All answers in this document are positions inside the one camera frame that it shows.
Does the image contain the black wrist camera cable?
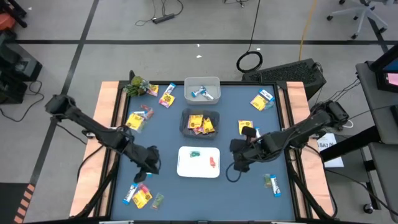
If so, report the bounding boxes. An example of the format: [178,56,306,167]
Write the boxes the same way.
[224,161,244,184]

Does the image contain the black equipment crate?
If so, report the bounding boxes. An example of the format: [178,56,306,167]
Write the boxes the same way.
[0,32,44,105]

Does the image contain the orange black machine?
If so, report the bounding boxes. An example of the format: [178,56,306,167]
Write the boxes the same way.
[0,0,28,32]

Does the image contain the dark grey translucent bin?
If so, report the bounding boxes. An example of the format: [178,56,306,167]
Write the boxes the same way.
[179,108,221,140]

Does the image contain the black computer case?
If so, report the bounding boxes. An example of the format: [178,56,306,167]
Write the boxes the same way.
[241,58,328,101]

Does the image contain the white office chair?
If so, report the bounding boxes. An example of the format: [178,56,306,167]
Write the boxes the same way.
[326,0,389,40]

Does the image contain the grey workstation desk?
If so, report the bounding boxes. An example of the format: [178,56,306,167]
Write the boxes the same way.
[320,61,398,223]

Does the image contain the light grey plastic bin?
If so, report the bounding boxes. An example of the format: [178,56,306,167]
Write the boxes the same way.
[183,76,221,105]

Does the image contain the black monitor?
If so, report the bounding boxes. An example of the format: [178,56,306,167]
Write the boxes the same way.
[369,43,398,93]

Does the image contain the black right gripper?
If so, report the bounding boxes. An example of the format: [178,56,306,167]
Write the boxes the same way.
[229,126,276,173]

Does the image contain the black power strip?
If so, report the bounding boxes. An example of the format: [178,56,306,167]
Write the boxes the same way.
[152,12,176,25]

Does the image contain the artificial plant black pot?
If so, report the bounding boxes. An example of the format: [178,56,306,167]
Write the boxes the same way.
[123,70,152,98]

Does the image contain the black floor cable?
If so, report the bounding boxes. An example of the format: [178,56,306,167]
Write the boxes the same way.
[0,80,45,123]
[323,167,398,217]

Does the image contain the yellow cable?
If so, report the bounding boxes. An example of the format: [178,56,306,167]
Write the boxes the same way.
[298,0,319,62]

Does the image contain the black orange striped mat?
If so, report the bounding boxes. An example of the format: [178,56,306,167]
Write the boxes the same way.
[0,182,37,224]

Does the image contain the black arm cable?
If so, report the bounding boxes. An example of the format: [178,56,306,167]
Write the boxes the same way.
[55,123,106,183]

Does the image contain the wooden side board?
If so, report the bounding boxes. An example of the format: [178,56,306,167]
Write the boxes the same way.
[281,81,335,218]
[68,81,127,218]

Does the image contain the black cable bundle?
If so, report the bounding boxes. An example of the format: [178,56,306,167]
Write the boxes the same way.
[323,62,363,103]

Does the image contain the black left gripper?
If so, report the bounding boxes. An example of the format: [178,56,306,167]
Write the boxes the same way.
[130,144,161,184]

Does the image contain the coiled black cable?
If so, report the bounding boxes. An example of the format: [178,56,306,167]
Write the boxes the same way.
[235,0,264,74]

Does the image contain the black power strip cable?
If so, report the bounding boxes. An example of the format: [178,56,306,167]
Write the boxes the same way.
[134,0,184,27]

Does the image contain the white plastic bin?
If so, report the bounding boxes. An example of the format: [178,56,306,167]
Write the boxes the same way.
[177,146,221,179]

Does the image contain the white paper sheet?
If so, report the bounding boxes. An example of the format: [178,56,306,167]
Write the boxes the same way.
[316,133,345,169]

